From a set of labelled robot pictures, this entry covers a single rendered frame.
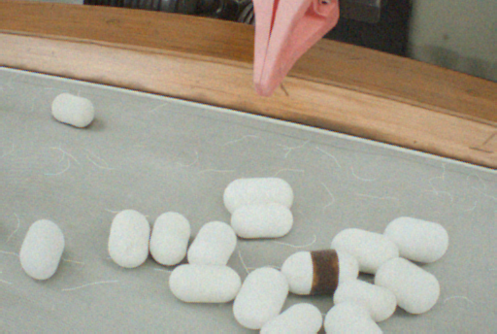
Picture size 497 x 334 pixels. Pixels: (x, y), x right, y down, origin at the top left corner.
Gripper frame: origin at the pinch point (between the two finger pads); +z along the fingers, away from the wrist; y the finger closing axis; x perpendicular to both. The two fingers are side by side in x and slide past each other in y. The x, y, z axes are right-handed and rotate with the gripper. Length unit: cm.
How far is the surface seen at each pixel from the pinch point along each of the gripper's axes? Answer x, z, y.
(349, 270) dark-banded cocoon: 0.8, 8.5, 6.2
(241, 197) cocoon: 3.5, 5.2, -0.4
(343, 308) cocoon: -1.5, 10.8, 6.5
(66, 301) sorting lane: -1.7, 14.0, -5.9
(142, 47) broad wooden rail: 12.4, -7.2, -12.9
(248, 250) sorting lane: 3.5, 7.8, 0.7
